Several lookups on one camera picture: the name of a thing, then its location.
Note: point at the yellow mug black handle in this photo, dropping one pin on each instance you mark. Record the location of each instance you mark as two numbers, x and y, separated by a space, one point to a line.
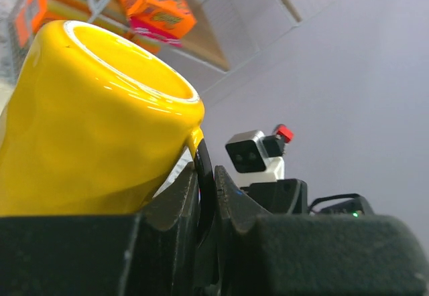
95 125

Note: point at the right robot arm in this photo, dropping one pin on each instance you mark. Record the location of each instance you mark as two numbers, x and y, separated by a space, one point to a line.
352 204

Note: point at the orange pink Scrub Mommy box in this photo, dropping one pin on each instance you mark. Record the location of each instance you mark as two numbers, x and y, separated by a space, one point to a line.
166 21

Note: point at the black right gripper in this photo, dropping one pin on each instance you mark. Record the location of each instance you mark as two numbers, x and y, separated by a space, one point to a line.
284 196

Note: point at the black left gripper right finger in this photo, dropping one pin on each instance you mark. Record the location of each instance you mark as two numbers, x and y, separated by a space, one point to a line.
279 254

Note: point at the orange sponge box left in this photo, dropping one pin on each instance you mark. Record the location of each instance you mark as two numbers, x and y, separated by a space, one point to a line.
29 19

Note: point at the orange sponge pack lying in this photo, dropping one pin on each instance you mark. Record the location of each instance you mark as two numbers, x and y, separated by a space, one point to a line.
112 18

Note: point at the white wire shelf rack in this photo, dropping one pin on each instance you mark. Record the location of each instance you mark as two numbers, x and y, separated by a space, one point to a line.
227 33

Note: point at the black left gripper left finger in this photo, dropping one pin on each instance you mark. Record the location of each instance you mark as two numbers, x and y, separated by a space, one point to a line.
150 252

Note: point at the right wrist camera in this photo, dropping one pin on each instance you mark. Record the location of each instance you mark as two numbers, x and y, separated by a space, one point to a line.
257 157

